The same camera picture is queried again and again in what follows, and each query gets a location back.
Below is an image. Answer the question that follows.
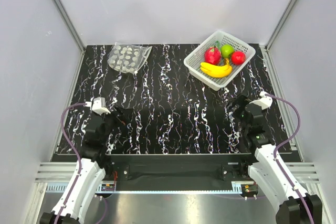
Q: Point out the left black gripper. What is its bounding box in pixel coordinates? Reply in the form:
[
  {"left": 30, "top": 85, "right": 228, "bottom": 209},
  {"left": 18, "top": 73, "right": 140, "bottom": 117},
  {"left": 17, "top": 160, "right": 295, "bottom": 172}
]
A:
[{"left": 95, "top": 105, "right": 133, "bottom": 143}]

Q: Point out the white plastic basket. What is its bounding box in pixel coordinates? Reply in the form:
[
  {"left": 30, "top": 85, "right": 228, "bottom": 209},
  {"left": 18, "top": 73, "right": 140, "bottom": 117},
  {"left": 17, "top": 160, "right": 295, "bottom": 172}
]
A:
[{"left": 184, "top": 31, "right": 256, "bottom": 91}]

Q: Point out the red apple toy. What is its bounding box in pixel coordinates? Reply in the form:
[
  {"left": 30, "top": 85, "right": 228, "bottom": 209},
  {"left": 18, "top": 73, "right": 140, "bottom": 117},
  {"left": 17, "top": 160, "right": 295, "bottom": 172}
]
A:
[{"left": 231, "top": 51, "right": 246, "bottom": 65}]

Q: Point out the red dragon fruit toy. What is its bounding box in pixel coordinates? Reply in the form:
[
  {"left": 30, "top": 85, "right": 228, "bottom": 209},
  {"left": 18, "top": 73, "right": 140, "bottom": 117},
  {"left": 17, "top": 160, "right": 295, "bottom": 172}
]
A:
[{"left": 204, "top": 46, "right": 222, "bottom": 65}]

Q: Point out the green apple toy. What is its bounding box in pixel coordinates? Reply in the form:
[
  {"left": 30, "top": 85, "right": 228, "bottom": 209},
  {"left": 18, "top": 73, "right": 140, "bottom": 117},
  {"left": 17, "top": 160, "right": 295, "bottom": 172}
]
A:
[{"left": 221, "top": 44, "right": 235, "bottom": 58}]

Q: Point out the clear dotted zip top bag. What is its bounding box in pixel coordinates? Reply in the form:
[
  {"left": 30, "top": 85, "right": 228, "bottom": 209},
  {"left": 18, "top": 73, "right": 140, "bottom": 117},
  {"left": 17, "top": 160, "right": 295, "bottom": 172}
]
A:
[{"left": 107, "top": 42, "right": 152, "bottom": 74}]

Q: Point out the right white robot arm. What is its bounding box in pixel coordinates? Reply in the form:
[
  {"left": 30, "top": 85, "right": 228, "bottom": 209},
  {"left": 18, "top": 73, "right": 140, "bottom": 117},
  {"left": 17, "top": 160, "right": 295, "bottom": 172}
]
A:
[{"left": 227, "top": 92, "right": 323, "bottom": 223}]

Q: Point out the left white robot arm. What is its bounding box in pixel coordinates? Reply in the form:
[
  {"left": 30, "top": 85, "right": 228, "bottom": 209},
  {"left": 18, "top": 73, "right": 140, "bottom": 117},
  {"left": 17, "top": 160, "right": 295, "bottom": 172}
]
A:
[{"left": 39, "top": 103, "right": 133, "bottom": 223}]

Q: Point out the yellow banana bunch toy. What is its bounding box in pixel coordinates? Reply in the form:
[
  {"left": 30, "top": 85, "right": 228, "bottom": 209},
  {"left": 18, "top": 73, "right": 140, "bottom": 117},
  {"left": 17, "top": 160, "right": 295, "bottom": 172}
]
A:
[{"left": 200, "top": 59, "right": 233, "bottom": 78}]

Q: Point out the black marble pattern mat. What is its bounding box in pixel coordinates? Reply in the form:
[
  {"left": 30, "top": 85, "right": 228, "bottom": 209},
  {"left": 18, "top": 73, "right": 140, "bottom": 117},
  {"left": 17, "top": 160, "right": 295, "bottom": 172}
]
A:
[{"left": 72, "top": 44, "right": 274, "bottom": 154}]

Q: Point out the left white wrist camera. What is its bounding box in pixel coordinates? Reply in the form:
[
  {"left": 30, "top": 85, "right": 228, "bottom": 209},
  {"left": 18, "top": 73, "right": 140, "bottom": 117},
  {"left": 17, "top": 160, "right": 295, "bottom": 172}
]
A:
[{"left": 91, "top": 97, "right": 111, "bottom": 115}]

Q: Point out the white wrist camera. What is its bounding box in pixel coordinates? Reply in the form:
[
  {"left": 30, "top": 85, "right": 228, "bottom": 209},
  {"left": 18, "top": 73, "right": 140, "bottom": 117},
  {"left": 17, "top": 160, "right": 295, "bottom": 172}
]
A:
[
  {"left": 250, "top": 91, "right": 272, "bottom": 111},
  {"left": 91, "top": 97, "right": 111, "bottom": 115}
]

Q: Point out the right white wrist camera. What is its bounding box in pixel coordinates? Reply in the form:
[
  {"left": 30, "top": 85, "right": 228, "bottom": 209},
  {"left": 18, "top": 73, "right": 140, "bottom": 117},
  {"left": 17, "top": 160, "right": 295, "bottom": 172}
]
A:
[{"left": 250, "top": 91, "right": 272, "bottom": 111}]

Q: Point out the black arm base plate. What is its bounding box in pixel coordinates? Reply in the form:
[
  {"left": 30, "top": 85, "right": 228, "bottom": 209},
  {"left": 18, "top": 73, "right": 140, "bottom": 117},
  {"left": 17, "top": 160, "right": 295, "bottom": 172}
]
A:
[{"left": 110, "top": 154, "right": 254, "bottom": 191}]

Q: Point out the slotted white cable duct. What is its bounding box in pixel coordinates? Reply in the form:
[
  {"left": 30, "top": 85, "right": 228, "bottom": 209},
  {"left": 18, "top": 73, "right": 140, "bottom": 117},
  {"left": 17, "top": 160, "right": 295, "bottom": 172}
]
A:
[{"left": 46, "top": 184, "right": 116, "bottom": 193}]

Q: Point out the right aluminium frame post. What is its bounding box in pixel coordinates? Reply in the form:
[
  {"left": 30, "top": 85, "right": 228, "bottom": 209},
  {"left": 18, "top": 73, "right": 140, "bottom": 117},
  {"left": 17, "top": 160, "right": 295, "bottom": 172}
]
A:
[{"left": 265, "top": 0, "right": 298, "bottom": 51}]

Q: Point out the aluminium frame post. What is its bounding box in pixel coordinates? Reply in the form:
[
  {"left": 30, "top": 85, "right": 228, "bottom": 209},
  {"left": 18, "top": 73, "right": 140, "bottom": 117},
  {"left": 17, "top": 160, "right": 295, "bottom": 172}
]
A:
[
  {"left": 52, "top": 0, "right": 86, "bottom": 52},
  {"left": 265, "top": 0, "right": 298, "bottom": 51}
]

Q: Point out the left aluminium frame post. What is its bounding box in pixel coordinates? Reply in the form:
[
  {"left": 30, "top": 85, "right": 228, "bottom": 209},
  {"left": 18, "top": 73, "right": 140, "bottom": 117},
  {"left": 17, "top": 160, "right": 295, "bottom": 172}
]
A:
[{"left": 52, "top": 0, "right": 86, "bottom": 52}]

